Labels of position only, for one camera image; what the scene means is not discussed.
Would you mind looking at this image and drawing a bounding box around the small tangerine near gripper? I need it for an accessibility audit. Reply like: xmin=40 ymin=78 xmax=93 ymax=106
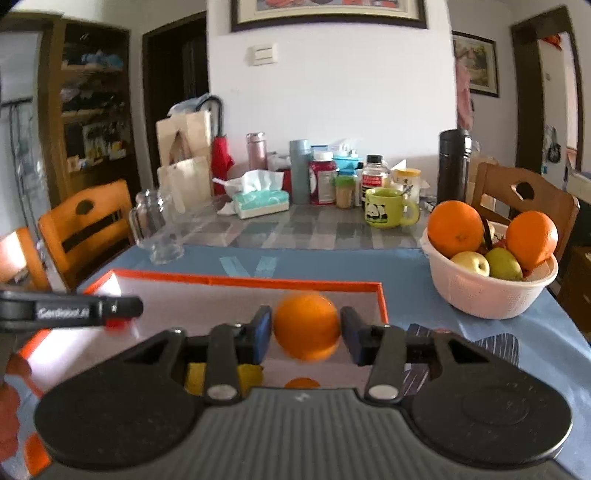
xmin=284 ymin=377 xmax=321 ymax=389

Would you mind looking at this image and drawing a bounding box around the green pear in bowl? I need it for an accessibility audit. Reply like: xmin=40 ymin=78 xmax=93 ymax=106
xmin=485 ymin=247 xmax=523 ymax=281

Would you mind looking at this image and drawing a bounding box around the green lidded small jar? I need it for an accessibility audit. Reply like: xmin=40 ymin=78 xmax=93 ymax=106
xmin=335 ymin=175 xmax=356 ymax=209

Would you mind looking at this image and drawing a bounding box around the yellow pomelo left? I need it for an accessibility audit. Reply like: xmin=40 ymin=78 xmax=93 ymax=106
xmin=183 ymin=363 xmax=263 ymax=398

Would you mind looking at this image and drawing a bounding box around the dark supplement bottle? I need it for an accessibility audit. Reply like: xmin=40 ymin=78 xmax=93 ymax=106
xmin=361 ymin=154 xmax=391 ymax=205

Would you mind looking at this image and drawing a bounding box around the black thermos bottle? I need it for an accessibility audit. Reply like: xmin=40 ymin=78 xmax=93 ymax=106
xmin=437 ymin=128 xmax=473 ymax=204

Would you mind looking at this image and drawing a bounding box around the wooden bookshelf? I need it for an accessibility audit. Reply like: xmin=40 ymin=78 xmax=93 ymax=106
xmin=37 ymin=16 xmax=140 ymax=206

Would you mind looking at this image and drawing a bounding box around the yellow lidded jar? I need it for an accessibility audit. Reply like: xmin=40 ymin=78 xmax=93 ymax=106
xmin=393 ymin=168 xmax=423 ymax=204

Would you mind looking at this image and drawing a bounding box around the clear glass jar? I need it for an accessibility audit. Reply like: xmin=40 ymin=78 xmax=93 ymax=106
xmin=129 ymin=189 xmax=184 ymax=265

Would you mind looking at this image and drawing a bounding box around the wooden chair right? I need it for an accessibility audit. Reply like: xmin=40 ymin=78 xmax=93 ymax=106
xmin=471 ymin=163 xmax=580 ymax=261

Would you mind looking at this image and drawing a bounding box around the large orange in bowl right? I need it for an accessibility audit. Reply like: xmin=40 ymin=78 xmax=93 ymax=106
xmin=505 ymin=211 xmax=559 ymax=271

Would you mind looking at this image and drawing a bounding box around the yellow apple in bowl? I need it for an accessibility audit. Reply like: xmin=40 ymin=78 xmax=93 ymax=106
xmin=451 ymin=251 xmax=490 ymax=277

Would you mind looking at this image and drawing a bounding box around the red lidded jar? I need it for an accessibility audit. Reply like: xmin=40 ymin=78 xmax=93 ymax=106
xmin=310 ymin=160 xmax=339 ymax=205

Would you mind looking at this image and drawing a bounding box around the large orange in bowl left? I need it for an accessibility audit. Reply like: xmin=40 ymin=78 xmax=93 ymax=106
xmin=427 ymin=200 xmax=484 ymax=258

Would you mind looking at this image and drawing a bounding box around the red folded umbrella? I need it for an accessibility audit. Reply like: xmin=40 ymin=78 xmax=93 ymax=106
xmin=209 ymin=96 xmax=236 ymax=197

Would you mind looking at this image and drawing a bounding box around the large framed picture top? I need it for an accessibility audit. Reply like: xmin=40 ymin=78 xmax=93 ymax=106
xmin=230 ymin=0 xmax=428 ymax=32

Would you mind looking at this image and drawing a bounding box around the framed picture right wall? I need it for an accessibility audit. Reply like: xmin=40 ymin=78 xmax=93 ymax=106
xmin=452 ymin=31 xmax=500 ymax=98

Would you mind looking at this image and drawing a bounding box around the green panda mug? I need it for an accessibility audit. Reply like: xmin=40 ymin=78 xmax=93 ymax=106
xmin=363 ymin=187 xmax=421 ymax=229

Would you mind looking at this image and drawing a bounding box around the pink tumbler bottle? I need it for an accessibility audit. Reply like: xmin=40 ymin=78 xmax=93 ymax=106
xmin=246 ymin=132 xmax=267 ymax=170

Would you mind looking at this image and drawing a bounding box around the brown paper bag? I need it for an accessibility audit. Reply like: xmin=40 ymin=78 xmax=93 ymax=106
xmin=155 ymin=111 xmax=213 ymax=214

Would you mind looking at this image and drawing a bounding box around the white wall switch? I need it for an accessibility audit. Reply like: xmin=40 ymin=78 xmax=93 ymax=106
xmin=247 ymin=44 xmax=279 ymax=66

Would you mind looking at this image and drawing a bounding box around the white fruit bowl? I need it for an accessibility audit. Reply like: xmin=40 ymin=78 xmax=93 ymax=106
xmin=420 ymin=230 xmax=559 ymax=320

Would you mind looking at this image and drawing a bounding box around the grey cylinder can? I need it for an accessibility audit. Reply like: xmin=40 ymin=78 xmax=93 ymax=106
xmin=290 ymin=140 xmax=311 ymax=205

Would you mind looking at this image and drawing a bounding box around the large orange in bowl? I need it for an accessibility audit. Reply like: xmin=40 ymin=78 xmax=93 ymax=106
xmin=427 ymin=200 xmax=484 ymax=258
xmin=505 ymin=211 xmax=559 ymax=271

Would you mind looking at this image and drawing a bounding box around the orange cardboard box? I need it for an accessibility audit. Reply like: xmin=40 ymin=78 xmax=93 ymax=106
xmin=25 ymin=270 xmax=406 ymax=479

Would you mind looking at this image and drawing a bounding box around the teal tissue box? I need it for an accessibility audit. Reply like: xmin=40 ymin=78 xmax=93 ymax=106
xmin=232 ymin=190 xmax=290 ymax=220

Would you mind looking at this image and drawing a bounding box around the blue patterned tablecloth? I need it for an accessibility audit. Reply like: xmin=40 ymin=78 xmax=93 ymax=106
xmin=79 ymin=246 xmax=590 ymax=479

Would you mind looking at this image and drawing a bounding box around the orange gloved left hand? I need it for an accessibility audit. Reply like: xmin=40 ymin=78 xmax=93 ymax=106
xmin=0 ymin=354 xmax=31 ymax=462

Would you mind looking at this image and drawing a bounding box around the wooden chair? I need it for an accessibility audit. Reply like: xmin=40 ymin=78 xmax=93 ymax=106
xmin=471 ymin=163 xmax=580 ymax=261
xmin=0 ymin=227 xmax=51 ymax=291
xmin=38 ymin=180 xmax=134 ymax=291

